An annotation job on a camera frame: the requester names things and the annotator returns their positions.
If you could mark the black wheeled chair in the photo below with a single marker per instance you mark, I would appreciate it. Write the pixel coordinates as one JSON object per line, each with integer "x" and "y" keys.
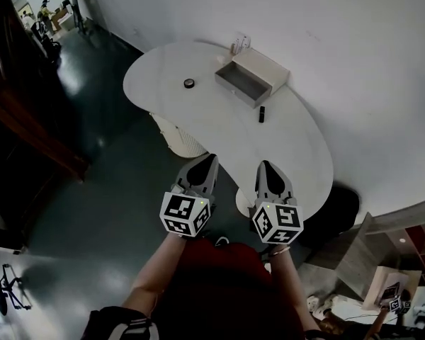
{"x": 47, "y": 42}

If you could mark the person's left forearm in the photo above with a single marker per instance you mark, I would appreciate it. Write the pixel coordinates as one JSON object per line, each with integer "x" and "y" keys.
{"x": 156, "y": 271}

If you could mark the person's shoe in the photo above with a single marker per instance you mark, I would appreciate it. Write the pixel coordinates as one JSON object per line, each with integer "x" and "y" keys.
{"x": 222, "y": 241}

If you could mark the round black stool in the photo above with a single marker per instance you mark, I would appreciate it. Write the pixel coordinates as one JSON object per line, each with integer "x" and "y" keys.
{"x": 340, "y": 211}

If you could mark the white oval table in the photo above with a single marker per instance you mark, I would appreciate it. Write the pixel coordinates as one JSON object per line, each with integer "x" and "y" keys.
{"x": 205, "y": 119}

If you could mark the black tripod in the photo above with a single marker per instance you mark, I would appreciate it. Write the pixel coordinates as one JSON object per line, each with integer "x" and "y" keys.
{"x": 7, "y": 289}

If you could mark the dark wooden staircase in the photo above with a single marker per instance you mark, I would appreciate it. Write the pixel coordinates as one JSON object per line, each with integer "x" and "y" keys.
{"x": 17, "y": 119}

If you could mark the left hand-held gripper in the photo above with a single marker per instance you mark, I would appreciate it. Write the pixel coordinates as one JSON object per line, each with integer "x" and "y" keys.
{"x": 184, "y": 211}

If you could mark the person's red skirt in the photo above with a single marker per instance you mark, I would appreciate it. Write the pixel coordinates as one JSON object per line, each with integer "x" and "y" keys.
{"x": 219, "y": 289}

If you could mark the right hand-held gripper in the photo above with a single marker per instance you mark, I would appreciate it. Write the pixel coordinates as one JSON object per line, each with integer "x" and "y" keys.
{"x": 280, "y": 221}

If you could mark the white cardboard box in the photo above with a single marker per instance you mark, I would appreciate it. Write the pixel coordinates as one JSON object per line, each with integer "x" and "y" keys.
{"x": 384, "y": 285}

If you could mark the white drawer box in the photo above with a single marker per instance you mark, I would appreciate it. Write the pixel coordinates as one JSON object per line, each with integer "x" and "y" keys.
{"x": 244, "y": 83}

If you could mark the person's right forearm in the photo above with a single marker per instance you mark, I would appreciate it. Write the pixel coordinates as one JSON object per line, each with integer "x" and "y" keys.
{"x": 287, "y": 285}

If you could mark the person's black white-striped garment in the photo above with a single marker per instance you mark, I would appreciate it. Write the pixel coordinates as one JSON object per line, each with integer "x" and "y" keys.
{"x": 124, "y": 324}

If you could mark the black lipstick tube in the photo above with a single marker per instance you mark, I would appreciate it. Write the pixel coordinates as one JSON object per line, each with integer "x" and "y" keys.
{"x": 261, "y": 114}

